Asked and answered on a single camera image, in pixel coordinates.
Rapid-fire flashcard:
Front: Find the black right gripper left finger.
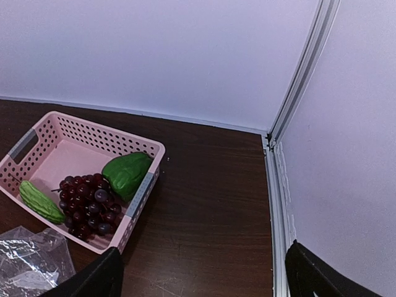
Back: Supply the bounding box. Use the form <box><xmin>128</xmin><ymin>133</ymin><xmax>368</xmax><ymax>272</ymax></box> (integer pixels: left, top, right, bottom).
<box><xmin>41</xmin><ymin>247</ymin><xmax>124</xmax><ymax>297</ymax></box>

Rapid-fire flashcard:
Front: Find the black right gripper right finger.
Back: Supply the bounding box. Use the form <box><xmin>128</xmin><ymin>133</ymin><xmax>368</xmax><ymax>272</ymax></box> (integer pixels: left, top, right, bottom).
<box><xmin>285</xmin><ymin>241</ymin><xmax>378</xmax><ymax>296</ymax></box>

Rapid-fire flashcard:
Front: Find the dark red grape bunch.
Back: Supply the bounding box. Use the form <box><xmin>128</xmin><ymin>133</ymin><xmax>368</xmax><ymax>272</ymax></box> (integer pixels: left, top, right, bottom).
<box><xmin>55</xmin><ymin>173</ymin><xmax>122</xmax><ymax>241</ymax></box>

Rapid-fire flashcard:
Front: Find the clear zip top bag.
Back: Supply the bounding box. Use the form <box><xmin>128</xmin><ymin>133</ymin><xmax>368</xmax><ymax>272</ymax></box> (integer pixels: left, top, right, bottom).
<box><xmin>1</xmin><ymin>226</ymin><xmax>75</xmax><ymax>296</ymax></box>

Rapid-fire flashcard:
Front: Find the pink perforated plastic basket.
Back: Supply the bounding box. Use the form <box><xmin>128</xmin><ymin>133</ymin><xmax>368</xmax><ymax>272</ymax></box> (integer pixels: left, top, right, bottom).
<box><xmin>1</xmin><ymin>111</ymin><xmax>165</xmax><ymax>254</ymax></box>

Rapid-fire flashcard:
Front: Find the green chayote squash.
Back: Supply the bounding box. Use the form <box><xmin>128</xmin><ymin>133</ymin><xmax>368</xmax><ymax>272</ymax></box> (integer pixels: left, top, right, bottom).
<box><xmin>101</xmin><ymin>152</ymin><xmax>152</xmax><ymax>202</ymax></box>

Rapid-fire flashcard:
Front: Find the right aluminium frame post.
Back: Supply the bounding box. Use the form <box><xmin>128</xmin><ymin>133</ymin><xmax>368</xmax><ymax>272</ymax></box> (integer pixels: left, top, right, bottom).
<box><xmin>262</xmin><ymin>1</ymin><xmax>340</xmax><ymax>296</ymax></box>

